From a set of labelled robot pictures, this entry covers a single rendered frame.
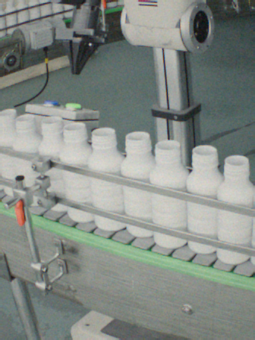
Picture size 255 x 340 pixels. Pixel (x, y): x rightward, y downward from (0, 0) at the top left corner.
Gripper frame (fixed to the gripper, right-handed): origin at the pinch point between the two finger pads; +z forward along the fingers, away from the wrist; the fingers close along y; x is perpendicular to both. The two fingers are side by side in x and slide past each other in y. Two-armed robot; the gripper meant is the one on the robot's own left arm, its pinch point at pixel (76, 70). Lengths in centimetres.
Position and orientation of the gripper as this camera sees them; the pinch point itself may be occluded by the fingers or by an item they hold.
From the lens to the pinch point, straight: 129.8
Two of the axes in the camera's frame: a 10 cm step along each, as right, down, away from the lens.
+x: 5.7, -0.7, 8.2
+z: -1.3, 9.8, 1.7
